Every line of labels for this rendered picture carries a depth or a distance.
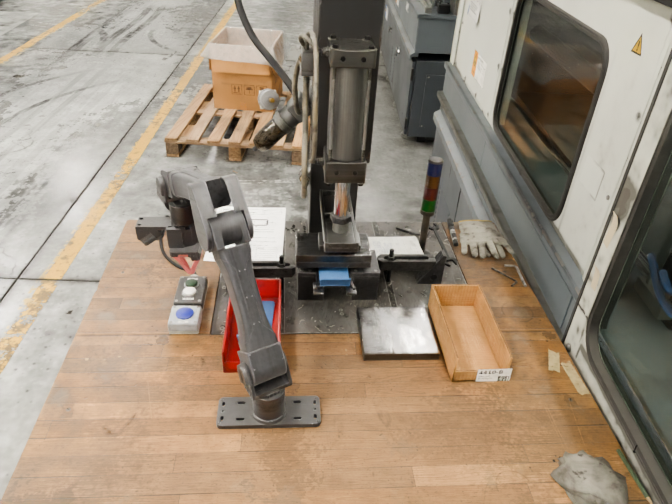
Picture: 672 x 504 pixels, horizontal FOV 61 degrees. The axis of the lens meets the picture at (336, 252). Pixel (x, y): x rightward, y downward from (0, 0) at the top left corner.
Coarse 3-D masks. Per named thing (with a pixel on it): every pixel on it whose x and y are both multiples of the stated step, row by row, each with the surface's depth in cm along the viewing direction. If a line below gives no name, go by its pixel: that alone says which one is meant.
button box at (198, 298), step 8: (168, 216) 174; (160, 240) 158; (160, 248) 155; (168, 256) 152; (176, 264) 149; (184, 280) 140; (200, 280) 141; (184, 288) 138; (200, 288) 138; (176, 296) 135; (184, 296) 135; (192, 296) 135; (200, 296) 136; (176, 304) 134; (184, 304) 134; (192, 304) 134; (200, 304) 134
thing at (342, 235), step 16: (320, 192) 150; (336, 192) 129; (320, 208) 147; (336, 208) 131; (352, 208) 145; (336, 224) 133; (352, 224) 138; (304, 240) 139; (320, 240) 136; (336, 240) 132; (352, 240) 132; (368, 240) 140; (304, 256) 134; (320, 256) 134; (336, 256) 134; (352, 256) 135; (368, 256) 135
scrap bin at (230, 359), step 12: (264, 288) 139; (276, 288) 139; (264, 300) 140; (276, 300) 140; (228, 312) 127; (276, 312) 136; (228, 324) 126; (276, 324) 133; (228, 336) 126; (276, 336) 129; (228, 348) 125; (228, 360) 122; (228, 372) 120
